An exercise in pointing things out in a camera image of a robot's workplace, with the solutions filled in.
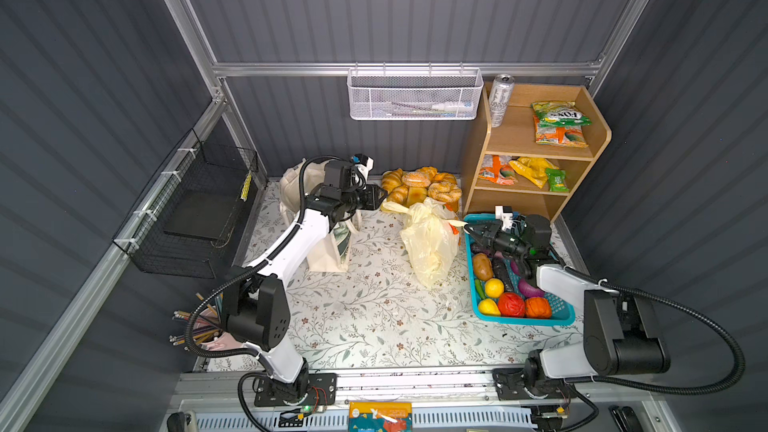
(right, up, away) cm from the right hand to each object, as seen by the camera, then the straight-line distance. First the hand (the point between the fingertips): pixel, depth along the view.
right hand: (469, 230), depth 84 cm
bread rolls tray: (-13, +14, +27) cm, 33 cm away
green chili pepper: (+5, -18, +5) cm, 19 cm away
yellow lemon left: (+8, -17, +3) cm, 19 cm away
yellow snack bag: (+25, +19, +13) cm, 34 cm away
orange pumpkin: (+18, -21, -3) cm, 28 cm away
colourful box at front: (-25, -43, -14) cm, 52 cm away
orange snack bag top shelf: (+23, +28, +2) cm, 37 cm away
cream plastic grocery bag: (-11, -2, +2) cm, 11 cm away
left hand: (-24, +11, +1) cm, 27 cm away
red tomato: (+11, -20, -3) cm, 23 cm away
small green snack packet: (+31, +15, +10) cm, 36 cm away
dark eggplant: (+12, -13, +7) cm, 19 cm away
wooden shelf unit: (+15, +27, +4) cm, 31 cm away
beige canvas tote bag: (-40, -8, +5) cm, 41 cm away
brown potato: (+6, -12, +7) cm, 15 cm away
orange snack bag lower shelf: (+13, +19, +13) cm, 26 cm away
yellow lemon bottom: (+5, -21, -1) cm, 22 cm away
